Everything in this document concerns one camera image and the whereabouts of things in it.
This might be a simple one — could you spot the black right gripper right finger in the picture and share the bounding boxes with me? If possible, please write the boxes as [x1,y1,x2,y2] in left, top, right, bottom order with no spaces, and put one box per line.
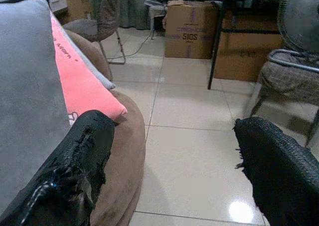
[233,116,319,226]

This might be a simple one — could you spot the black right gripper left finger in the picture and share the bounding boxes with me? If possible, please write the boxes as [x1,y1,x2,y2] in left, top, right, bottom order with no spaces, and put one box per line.
[0,110,116,226]

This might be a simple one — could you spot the pink pillow with sheep print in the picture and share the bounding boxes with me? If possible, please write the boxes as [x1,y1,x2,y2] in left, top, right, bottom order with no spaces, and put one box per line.
[49,11,128,127]

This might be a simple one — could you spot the brown round plush sofa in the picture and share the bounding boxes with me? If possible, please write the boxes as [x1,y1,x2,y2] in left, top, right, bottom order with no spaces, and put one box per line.
[64,28,147,226]

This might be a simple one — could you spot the grey upholstered stool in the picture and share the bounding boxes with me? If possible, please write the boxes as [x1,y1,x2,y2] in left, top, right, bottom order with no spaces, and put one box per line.
[249,48,319,147]

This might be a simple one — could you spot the large brown cardboard box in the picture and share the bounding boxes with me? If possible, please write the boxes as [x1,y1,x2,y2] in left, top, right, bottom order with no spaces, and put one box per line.
[213,31,284,82]

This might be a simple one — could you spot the black leg table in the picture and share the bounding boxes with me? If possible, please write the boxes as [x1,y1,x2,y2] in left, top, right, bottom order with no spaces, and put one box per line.
[205,0,286,91]

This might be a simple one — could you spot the grey woven chair metal legs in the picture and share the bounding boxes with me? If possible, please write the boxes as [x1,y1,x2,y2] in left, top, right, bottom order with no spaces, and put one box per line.
[63,0,127,66]

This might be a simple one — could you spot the flat brown cardboard box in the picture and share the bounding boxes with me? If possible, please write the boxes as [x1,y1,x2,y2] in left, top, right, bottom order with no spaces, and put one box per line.
[221,10,281,33]

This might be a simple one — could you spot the small brown cardboard box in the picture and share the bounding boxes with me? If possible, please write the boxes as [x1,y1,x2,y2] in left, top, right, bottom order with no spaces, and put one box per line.
[65,0,93,23]

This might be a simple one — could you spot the black standing fan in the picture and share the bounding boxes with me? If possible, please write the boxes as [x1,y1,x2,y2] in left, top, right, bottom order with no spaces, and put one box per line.
[276,0,319,53]

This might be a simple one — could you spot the white drawer cabinet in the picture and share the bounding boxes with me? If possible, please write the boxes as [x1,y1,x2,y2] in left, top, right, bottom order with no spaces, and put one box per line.
[48,0,68,16]

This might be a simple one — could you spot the cardboard box with purple print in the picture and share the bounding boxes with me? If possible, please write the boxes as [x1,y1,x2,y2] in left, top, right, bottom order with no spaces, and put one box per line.
[164,0,220,60]

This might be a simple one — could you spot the grey green curtain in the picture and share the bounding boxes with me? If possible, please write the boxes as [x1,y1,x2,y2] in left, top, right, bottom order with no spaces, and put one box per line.
[88,0,207,29]

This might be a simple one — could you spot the small grey stool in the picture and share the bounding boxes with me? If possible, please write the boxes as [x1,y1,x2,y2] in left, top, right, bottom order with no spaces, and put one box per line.
[144,0,168,40]

